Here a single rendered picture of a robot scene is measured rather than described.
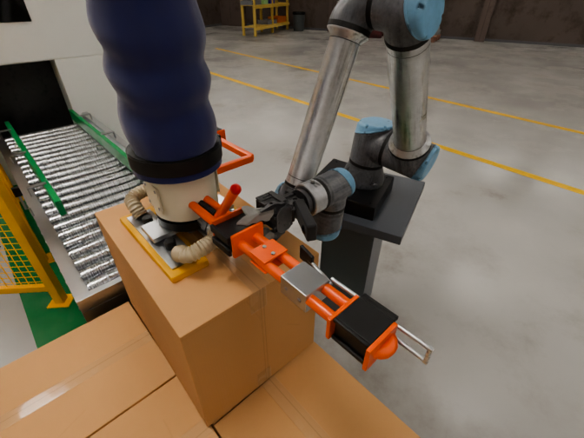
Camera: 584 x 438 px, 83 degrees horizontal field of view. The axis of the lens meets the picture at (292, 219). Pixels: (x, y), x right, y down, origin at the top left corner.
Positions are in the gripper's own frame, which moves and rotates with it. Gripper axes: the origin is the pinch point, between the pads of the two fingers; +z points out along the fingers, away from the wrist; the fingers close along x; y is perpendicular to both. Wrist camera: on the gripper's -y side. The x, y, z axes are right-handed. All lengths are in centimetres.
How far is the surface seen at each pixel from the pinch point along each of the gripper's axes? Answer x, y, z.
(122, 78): 30.5, 23.5, 9.5
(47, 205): -54, 154, 26
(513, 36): -81, 364, -1332
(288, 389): -54, -11, -3
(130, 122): 21.8, 24.5, 9.8
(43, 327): -108, 126, 53
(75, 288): -49, 70, 32
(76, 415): -54, 24, 46
